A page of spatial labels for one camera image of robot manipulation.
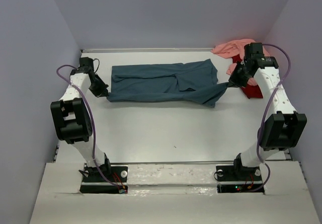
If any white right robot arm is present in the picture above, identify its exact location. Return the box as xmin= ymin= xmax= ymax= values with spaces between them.
xmin=228 ymin=43 xmax=307 ymax=180

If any pink t shirt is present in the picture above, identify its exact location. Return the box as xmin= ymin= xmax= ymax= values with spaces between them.
xmin=211 ymin=39 xmax=255 ymax=75

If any metal left side rail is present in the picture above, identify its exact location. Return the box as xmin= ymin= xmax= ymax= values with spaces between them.
xmin=51 ymin=141 xmax=61 ymax=163

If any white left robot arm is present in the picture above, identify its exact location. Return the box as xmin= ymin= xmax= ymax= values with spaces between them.
xmin=50 ymin=57 xmax=111 ymax=181

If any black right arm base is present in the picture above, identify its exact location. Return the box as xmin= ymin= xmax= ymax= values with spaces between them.
xmin=213 ymin=165 xmax=265 ymax=194

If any metal table rail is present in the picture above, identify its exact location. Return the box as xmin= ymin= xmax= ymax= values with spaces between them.
xmin=111 ymin=160 xmax=233 ymax=165
xmin=80 ymin=48 xmax=212 ymax=53

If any metal right side rail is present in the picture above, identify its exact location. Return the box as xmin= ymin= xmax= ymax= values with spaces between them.
xmin=284 ymin=150 xmax=293 ymax=161

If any red t shirt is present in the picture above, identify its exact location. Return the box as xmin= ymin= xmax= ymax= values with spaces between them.
xmin=227 ymin=54 xmax=263 ymax=99

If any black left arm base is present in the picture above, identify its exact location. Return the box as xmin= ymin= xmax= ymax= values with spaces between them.
xmin=79 ymin=164 xmax=128 ymax=194

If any metal front table rail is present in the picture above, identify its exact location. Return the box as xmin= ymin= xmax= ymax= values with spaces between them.
xmin=111 ymin=160 xmax=233 ymax=165

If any metal back table rail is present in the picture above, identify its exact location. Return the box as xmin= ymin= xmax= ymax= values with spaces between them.
xmin=80 ymin=48 xmax=212 ymax=53

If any teal blue t shirt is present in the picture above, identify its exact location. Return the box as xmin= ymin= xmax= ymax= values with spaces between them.
xmin=107 ymin=59 xmax=228 ymax=108

